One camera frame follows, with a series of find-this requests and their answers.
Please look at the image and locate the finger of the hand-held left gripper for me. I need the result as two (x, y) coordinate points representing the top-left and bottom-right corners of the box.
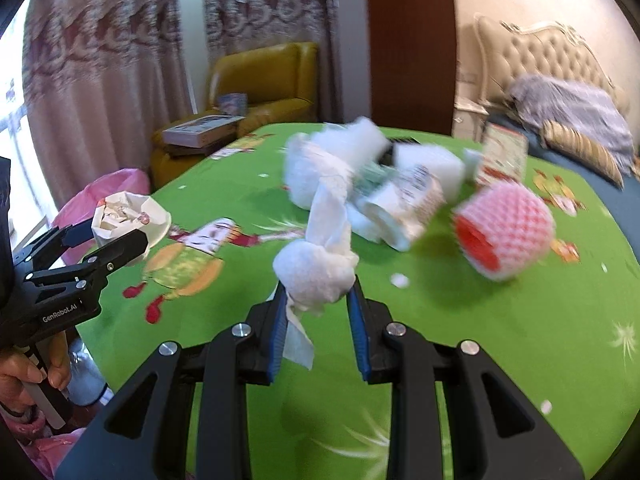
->
(24, 231), (151, 302)
(14, 224), (98, 269)

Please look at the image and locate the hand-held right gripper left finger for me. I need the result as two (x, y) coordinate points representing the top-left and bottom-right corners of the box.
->
(54, 287), (291, 480)

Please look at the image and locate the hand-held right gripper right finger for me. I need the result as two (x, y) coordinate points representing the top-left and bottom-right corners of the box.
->
(346, 277), (586, 480)

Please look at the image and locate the white printed paper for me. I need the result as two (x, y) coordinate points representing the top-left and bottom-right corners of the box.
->
(91, 191), (172, 263)

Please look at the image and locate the pink trash bag bin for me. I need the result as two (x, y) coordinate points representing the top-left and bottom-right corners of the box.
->
(52, 167), (151, 261)

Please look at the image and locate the white tissue strip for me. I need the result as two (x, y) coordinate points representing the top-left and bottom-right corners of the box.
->
(272, 179), (361, 372)

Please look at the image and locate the person's left hand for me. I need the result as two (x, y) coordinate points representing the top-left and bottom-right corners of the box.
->
(0, 332), (72, 416)

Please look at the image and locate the clear plastic bottle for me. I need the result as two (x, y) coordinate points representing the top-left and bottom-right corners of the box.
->
(67, 337), (108, 407)

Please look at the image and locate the green printed tablecloth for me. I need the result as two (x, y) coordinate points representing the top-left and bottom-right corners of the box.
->
(75, 121), (640, 480)

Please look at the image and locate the dark flat box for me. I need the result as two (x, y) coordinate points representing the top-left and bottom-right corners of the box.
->
(165, 142), (221, 159)

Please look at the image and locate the white flat cardboard box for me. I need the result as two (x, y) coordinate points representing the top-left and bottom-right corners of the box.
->
(162, 115), (246, 149)

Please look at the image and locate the white tissue bundle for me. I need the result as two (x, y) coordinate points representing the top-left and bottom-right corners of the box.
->
(284, 132), (352, 210)

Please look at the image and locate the beige lace curtain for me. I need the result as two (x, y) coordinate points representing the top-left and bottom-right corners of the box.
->
(22, 0), (193, 211)
(200, 0), (341, 123)

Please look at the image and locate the pink foam fruit net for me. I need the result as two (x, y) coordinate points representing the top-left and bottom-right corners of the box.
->
(452, 180), (557, 282)

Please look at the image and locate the small blue booklet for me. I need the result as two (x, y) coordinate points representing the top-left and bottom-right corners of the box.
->
(217, 92), (249, 116)

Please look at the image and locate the flat white foam piece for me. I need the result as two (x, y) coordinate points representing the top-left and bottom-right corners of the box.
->
(320, 117), (392, 171)

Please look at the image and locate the small white foam block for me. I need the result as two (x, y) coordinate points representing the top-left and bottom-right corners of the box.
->
(462, 149), (484, 181)

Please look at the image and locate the red printed packet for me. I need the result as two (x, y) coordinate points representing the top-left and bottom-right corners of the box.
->
(477, 122), (530, 186)

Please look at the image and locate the yellow leather armchair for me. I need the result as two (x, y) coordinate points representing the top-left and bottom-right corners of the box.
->
(150, 41), (321, 191)

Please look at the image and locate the white nightstand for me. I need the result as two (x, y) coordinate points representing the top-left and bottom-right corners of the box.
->
(452, 97), (489, 141)

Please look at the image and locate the bed with blue sheet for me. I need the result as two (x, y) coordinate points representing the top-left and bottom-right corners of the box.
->
(487, 105), (640, 256)

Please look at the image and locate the striped pillow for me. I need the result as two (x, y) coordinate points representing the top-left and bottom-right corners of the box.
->
(537, 120), (626, 190)

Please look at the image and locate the brown wooden door panel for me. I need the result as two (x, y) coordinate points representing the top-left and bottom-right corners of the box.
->
(364, 0), (458, 136)

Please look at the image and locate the purple blanket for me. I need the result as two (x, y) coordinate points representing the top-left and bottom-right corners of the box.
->
(505, 75), (637, 171)

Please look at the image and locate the cream tufted headboard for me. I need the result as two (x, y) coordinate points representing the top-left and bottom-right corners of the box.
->
(472, 14), (628, 111)

